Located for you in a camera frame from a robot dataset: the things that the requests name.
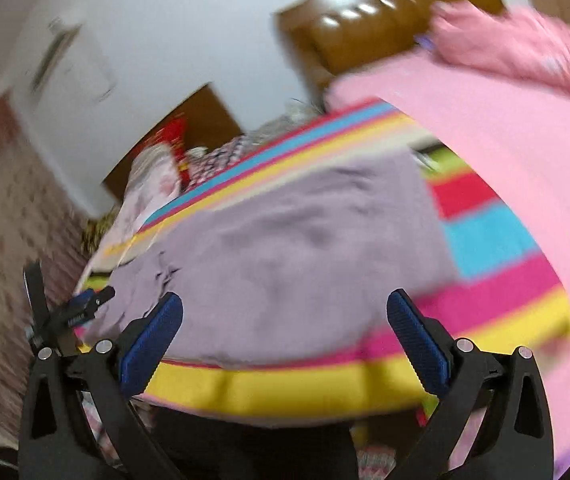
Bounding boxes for white wall fixture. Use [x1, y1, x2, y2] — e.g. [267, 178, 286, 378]
[28, 15, 118, 106]

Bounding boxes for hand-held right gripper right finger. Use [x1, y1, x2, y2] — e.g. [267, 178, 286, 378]
[386, 287, 556, 480]

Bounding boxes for dark wooden headboard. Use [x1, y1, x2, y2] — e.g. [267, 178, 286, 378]
[102, 82, 243, 206]

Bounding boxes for red white striped pillow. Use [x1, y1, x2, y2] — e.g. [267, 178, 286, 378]
[185, 132, 266, 196]

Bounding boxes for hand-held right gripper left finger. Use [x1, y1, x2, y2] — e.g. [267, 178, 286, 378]
[18, 291, 185, 480]

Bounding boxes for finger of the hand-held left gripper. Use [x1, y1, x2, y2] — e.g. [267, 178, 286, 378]
[68, 286, 117, 315]

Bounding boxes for glossy wooden headboard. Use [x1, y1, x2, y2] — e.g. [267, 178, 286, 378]
[275, 0, 508, 106]

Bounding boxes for pale blurred clutter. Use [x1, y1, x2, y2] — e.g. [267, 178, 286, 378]
[245, 100, 326, 141]

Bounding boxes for pink quilt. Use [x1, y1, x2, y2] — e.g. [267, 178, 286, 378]
[430, 0, 570, 111]

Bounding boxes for white patterned sheet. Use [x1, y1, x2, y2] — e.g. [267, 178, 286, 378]
[78, 210, 166, 293]

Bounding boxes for pink bed sheet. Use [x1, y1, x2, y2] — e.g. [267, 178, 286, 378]
[325, 50, 570, 476]

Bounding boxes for lilac pants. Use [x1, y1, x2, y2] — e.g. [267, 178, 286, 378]
[82, 152, 460, 368]

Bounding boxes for yellow brown patterned cloth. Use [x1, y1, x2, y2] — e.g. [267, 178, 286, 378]
[82, 207, 118, 256]

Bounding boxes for floral striped curtain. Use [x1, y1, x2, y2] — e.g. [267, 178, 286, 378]
[0, 95, 91, 436]

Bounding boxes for white pink pillow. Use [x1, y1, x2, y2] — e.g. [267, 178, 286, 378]
[115, 142, 183, 241]

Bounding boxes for rainbow striped blanket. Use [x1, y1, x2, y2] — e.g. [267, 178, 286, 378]
[72, 97, 570, 431]

